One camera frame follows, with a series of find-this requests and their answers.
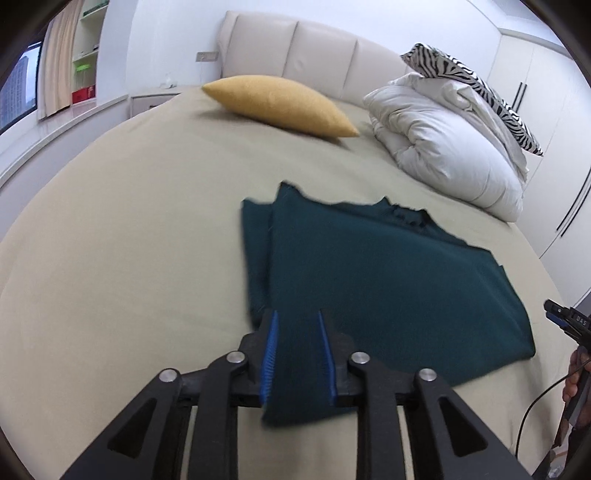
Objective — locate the green container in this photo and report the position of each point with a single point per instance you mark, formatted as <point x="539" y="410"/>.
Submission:
<point x="83" y="67"/>

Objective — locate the white window ledge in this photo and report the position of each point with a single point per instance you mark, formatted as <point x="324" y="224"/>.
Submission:
<point x="55" y="134"/>

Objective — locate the grey wall switch plate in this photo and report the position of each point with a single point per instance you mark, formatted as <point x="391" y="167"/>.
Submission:
<point x="206" y="56"/>

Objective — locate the window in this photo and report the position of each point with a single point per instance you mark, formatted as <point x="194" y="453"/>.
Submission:
<point x="18" y="92"/>

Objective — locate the white wardrobe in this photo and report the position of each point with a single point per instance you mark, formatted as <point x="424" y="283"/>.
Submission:
<point x="554" y="115"/>

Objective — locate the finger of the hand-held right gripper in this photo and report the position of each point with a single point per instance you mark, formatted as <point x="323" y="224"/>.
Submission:
<point x="556" y="321"/>
<point x="556" y="306"/>

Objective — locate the red box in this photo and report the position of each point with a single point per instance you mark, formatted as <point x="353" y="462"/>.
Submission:
<point x="83" y="95"/>

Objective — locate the white bookshelf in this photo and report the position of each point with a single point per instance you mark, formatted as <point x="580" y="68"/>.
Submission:
<point x="90" y="41"/>

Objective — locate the dark green sweater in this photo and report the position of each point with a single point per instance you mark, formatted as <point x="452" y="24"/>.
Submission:
<point x="369" y="277"/>

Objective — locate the person's right hand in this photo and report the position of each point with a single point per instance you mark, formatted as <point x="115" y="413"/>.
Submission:
<point x="575" y="374"/>

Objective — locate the beige curtain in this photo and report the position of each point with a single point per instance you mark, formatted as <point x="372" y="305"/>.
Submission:
<point x="60" y="64"/>

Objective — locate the cream padded headboard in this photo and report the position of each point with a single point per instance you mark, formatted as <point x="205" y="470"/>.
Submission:
<point x="323" y="60"/>

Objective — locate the bed with beige sheet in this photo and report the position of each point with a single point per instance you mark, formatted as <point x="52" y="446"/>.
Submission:
<point x="138" y="230"/>

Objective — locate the white folded duvet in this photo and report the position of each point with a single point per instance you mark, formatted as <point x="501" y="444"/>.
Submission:
<point x="452" y="157"/>

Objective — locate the zebra print pillow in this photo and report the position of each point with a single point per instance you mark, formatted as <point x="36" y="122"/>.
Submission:
<point x="438" y="64"/>

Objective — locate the white nightstand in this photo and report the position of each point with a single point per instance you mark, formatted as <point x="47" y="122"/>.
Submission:
<point x="152" y="99"/>

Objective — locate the yellow pillow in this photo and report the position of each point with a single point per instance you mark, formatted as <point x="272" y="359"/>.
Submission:
<point x="277" y="101"/>

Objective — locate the cream folded blanket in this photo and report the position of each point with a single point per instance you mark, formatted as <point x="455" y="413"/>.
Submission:
<point x="461" y="97"/>

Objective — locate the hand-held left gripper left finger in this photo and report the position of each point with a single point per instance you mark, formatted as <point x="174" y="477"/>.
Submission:
<point x="270" y="350"/>

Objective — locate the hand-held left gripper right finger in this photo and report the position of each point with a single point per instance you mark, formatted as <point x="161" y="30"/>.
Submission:
<point x="325" y="355"/>

